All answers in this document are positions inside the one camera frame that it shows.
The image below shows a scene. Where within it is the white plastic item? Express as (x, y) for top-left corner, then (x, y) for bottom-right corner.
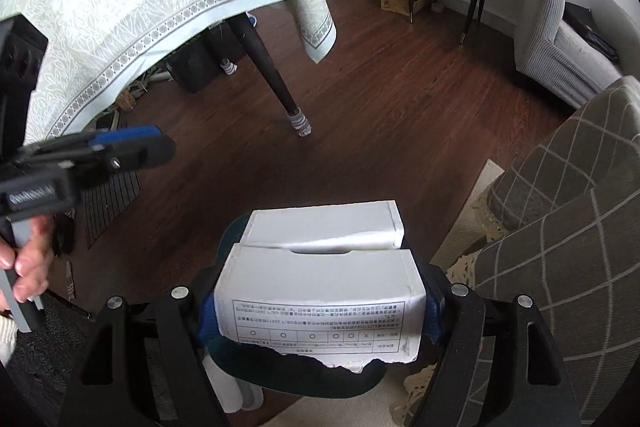
(202, 352), (264, 414)

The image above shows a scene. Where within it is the teal plastic bin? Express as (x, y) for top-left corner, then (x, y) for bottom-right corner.
(197, 212), (388, 400)

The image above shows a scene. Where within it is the white cardboard box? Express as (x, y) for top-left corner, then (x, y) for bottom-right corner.
(214, 199), (427, 374)

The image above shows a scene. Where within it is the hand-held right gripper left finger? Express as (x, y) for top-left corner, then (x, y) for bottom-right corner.
(60, 285), (236, 427)

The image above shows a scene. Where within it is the dark grey rug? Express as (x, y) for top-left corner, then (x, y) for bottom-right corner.
(10, 292), (108, 427)

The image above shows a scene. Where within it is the person's left hand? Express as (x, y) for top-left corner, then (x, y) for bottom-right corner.
(0, 214), (56, 308)

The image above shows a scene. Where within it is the pale green patterned tablecloth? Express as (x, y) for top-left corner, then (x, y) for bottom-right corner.
(0, 0), (337, 142)

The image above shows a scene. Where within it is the light grey armchair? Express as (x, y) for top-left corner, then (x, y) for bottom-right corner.
(514, 0), (626, 108)

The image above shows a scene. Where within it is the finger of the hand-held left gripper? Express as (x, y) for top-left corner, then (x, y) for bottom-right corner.
(20, 125), (162, 160)
(75, 138), (177, 180)

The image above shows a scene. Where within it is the dark tasselled item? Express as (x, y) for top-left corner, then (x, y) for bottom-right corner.
(50, 209), (77, 258)

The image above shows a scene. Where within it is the black table leg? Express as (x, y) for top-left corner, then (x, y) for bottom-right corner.
(227, 13), (315, 138)

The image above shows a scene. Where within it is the dark striped floor mat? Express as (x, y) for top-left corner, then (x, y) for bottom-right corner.
(82, 169), (142, 250)

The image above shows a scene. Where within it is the black box under table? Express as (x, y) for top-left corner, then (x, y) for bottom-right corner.
(165, 34), (226, 95)

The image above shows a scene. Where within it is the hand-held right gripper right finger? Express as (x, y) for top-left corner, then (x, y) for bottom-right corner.
(407, 264), (583, 427)

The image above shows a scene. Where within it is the brown checked armchair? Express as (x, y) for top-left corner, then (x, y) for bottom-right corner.
(472, 77), (640, 425)

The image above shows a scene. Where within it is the black bag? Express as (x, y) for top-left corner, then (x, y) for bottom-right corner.
(564, 2), (621, 62)

